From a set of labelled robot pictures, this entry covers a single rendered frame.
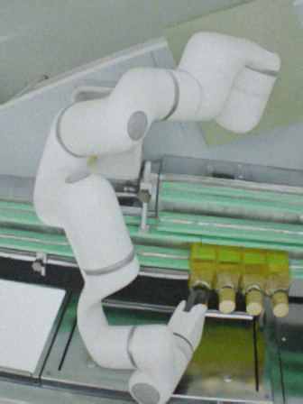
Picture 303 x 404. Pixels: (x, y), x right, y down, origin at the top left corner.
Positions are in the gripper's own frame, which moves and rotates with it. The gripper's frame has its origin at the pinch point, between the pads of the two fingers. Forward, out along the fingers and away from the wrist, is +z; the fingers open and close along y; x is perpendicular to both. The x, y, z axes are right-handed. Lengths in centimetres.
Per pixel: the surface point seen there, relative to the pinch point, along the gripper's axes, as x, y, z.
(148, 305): 14.5, -12.3, 12.6
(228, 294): -5.1, 1.7, 4.3
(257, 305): -11.5, 1.0, 3.8
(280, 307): -16.4, 0.9, 5.1
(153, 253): 17.2, -3.6, 21.5
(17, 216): 47.7, 3.9, 9.6
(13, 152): 61, 12, 27
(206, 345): -2.6, -12.6, 3.6
